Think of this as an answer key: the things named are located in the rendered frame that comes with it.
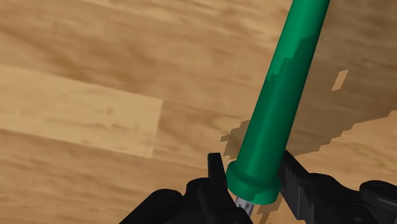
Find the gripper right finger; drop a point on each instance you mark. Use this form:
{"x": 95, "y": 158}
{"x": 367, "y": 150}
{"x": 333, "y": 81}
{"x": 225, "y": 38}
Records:
{"x": 322, "y": 198}

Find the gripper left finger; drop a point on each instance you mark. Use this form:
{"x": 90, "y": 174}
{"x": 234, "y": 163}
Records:
{"x": 204, "y": 198}

